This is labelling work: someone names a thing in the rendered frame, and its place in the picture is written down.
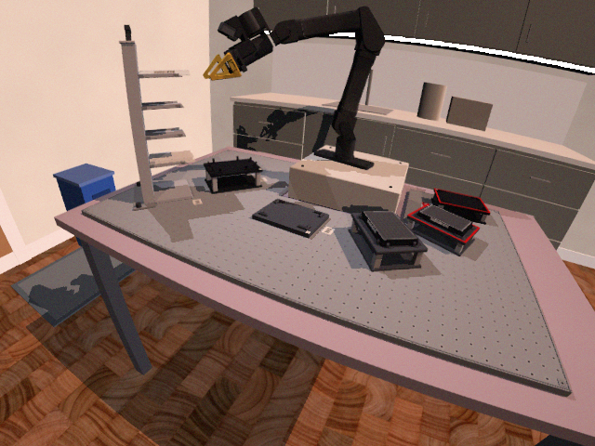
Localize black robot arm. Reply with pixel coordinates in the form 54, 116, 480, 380
218, 7, 385, 170

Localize grey microplate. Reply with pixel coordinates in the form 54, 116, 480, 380
361, 211, 418, 246
416, 204, 473, 237

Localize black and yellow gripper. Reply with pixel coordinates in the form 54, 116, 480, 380
203, 48, 258, 81

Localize white microplate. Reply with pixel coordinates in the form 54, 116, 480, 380
139, 70, 191, 76

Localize grey rack with shelves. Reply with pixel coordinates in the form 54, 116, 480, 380
121, 43, 192, 204

